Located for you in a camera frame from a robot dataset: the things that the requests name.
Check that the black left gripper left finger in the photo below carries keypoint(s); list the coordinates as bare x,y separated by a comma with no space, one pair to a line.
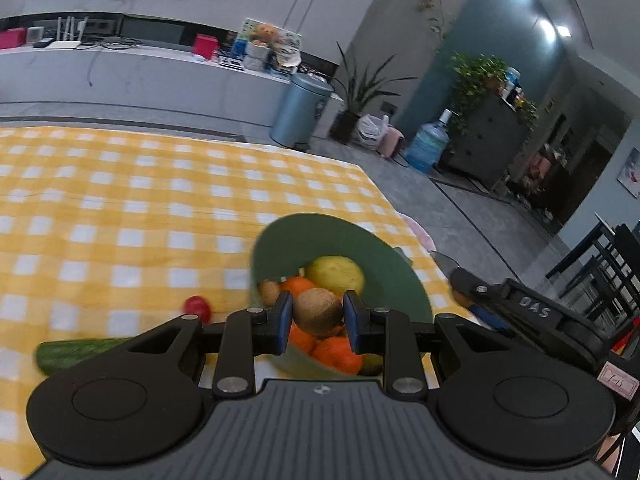
237,341

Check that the blue-grey trash can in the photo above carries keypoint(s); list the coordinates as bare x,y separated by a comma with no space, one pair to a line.
300,110

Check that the green cucumber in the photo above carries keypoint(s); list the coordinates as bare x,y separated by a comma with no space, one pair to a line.
53,356

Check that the orange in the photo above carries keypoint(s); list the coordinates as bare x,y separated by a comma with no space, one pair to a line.
296,285
335,352

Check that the potted spiky plant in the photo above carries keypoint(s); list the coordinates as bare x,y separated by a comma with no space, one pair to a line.
358,89

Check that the green plastic bowl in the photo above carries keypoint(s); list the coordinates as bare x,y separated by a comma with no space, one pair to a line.
289,243

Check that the yellow lemon in bowl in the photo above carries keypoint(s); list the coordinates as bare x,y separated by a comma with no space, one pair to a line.
338,274

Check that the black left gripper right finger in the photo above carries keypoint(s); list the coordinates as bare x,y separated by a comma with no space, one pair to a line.
400,342

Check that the blue water jug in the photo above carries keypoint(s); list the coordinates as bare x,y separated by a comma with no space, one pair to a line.
428,144

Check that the red cherry tomato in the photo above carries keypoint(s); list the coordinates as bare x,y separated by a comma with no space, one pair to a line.
199,306

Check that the yellow checkered tablecloth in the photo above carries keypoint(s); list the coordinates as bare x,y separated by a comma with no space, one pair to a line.
106,233

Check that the long grey counter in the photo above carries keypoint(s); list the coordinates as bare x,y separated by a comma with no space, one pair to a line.
148,86

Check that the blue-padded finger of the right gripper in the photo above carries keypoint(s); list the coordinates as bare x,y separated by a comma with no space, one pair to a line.
468,290

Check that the brown kiwi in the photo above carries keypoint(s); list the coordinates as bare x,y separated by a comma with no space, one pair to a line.
317,312
269,292

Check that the dark cabinet with plants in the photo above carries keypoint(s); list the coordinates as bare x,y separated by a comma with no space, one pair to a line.
491,119

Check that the red box on counter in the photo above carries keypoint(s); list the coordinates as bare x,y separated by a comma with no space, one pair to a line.
205,46

